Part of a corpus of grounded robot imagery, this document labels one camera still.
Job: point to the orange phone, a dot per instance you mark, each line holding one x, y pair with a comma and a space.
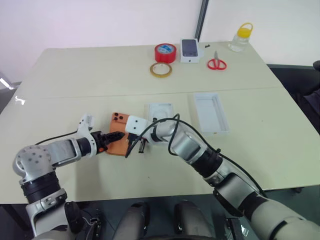
117, 126

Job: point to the clear jar with yellow lid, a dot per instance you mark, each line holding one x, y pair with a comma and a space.
240, 40

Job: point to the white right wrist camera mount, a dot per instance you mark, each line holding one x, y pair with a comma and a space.
136, 123

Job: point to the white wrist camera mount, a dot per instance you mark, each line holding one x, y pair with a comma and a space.
85, 123
136, 123

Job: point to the white box with phone print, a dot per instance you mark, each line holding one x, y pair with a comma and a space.
190, 50

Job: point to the dark rounded shape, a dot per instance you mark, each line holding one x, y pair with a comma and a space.
135, 220

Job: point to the white phone box base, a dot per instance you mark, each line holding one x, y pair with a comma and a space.
160, 111

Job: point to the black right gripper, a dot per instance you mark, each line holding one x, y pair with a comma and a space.
133, 137

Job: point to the grey vertical wall post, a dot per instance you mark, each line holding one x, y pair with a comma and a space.
201, 20

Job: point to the white phone box lid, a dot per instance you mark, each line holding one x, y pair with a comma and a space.
211, 112

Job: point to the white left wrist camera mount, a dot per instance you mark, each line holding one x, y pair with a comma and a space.
85, 123

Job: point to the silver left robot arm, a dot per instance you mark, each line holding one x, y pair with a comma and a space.
37, 157

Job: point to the yellow clear tape roll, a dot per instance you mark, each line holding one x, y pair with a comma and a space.
153, 71

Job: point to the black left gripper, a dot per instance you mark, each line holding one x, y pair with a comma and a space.
99, 141

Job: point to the red tape roll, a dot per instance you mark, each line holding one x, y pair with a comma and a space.
165, 53

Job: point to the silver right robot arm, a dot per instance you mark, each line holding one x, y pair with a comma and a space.
225, 180

